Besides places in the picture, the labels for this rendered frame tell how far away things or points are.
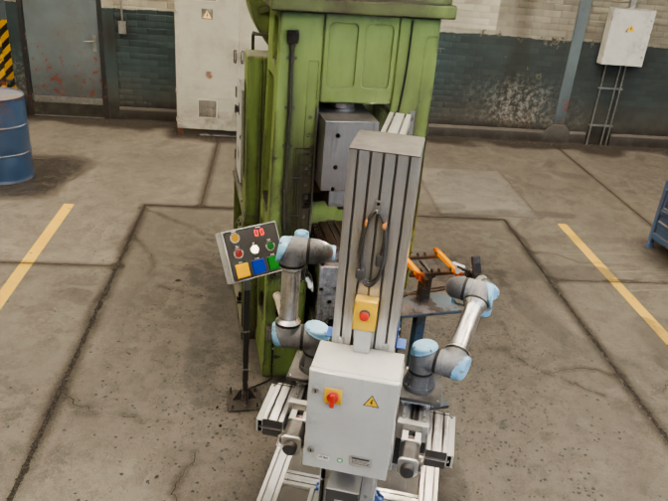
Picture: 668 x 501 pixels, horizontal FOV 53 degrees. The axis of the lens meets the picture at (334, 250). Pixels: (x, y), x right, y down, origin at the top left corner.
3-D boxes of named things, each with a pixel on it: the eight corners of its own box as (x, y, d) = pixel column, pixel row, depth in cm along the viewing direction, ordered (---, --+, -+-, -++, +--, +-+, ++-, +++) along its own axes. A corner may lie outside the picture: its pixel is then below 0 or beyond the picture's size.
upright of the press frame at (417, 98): (397, 368, 463) (447, 18, 362) (360, 371, 457) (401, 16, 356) (380, 333, 501) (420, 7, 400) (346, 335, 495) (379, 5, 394)
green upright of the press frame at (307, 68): (300, 375, 448) (325, 11, 347) (261, 377, 442) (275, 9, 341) (290, 338, 486) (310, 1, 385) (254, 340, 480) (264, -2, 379)
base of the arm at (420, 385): (433, 398, 306) (436, 380, 301) (401, 392, 308) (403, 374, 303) (435, 378, 319) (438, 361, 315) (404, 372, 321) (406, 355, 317)
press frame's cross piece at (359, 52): (391, 104, 377) (401, 16, 356) (319, 102, 368) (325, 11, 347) (371, 86, 415) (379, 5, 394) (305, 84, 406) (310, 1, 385)
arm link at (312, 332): (327, 358, 310) (330, 333, 304) (298, 355, 310) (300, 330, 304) (329, 343, 321) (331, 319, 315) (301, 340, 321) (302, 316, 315)
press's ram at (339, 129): (386, 190, 384) (394, 122, 367) (320, 191, 376) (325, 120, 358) (368, 166, 421) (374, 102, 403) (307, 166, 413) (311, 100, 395)
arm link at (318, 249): (335, 240, 292) (336, 241, 341) (310, 238, 293) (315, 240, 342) (333, 266, 293) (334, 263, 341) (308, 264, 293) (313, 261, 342)
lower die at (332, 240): (356, 260, 401) (357, 249, 397) (323, 261, 397) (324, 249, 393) (341, 232, 438) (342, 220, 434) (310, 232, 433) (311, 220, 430)
